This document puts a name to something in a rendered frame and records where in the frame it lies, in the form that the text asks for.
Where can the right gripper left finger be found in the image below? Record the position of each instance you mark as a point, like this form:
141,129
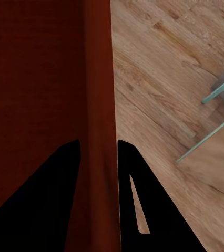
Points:
36,217

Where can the storage box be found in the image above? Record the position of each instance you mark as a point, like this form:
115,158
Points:
57,86

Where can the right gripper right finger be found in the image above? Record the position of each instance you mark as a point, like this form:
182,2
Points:
169,232

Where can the standing mirror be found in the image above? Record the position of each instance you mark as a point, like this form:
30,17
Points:
205,161

